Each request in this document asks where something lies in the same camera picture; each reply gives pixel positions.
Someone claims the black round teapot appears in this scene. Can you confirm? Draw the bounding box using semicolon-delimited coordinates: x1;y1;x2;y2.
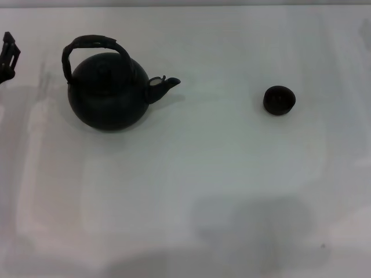
60;34;182;133

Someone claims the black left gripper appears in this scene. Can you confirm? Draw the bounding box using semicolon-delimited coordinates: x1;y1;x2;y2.
0;31;21;85

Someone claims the small dark teacup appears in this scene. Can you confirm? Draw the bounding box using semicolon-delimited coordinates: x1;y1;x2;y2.
263;85;297;116

